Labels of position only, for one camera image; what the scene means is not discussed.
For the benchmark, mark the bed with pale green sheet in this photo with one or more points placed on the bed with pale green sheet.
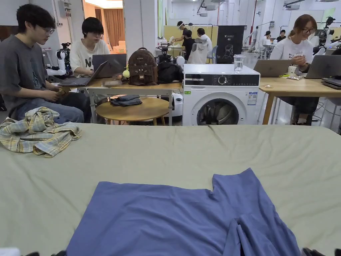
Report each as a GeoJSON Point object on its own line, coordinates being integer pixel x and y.
{"type": "Point", "coordinates": [165, 152]}

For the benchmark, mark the blue shirt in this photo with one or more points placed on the blue shirt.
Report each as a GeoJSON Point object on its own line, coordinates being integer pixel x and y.
{"type": "Point", "coordinates": [149, 218]}

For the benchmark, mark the white washing machine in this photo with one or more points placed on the white washing machine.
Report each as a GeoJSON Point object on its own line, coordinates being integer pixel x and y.
{"type": "Point", "coordinates": [221, 93]}

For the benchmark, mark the group of people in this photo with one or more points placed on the group of people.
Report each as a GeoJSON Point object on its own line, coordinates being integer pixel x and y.
{"type": "Point", "coordinates": [195, 44]}
{"type": "Point", "coordinates": [269, 42]}

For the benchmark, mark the wooden desk with metal legs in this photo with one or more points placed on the wooden desk with metal legs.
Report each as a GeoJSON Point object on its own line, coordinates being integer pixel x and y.
{"type": "Point", "coordinates": [141, 86]}

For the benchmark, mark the black standing banner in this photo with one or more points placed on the black standing banner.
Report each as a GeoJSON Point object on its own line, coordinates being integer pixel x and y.
{"type": "Point", "coordinates": [230, 42]}

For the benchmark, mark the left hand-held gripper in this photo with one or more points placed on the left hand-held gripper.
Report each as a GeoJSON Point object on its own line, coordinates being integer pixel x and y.
{"type": "Point", "coordinates": [9, 252]}

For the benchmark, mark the white and black robot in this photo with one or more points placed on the white and black robot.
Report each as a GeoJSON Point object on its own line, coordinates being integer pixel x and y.
{"type": "Point", "coordinates": [325, 37]}
{"type": "Point", "coordinates": [61, 60]}

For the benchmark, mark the yellow plaid shirt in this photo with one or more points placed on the yellow plaid shirt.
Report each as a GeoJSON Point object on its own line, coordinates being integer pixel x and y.
{"type": "Point", "coordinates": [40, 133]}

